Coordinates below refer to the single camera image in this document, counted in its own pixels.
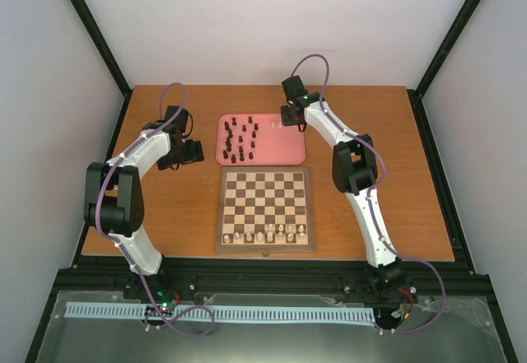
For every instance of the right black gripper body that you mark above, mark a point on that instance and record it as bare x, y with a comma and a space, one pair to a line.
289, 120

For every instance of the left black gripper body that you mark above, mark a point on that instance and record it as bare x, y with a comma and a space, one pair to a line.
194, 155

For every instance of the white chess king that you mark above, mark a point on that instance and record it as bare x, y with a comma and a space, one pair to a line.
259, 237

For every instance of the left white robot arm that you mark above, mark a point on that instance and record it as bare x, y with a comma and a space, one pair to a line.
113, 202

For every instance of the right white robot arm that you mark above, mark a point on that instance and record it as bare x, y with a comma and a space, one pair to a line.
354, 172

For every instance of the wooden chess board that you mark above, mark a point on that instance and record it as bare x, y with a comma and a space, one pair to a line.
253, 197

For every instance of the pink plastic tray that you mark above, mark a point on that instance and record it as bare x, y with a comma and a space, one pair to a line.
249, 139

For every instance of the light blue cable duct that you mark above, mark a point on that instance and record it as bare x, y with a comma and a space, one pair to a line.
223, 313

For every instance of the black aluminium frame base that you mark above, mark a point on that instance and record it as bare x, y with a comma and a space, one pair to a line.
341, 280

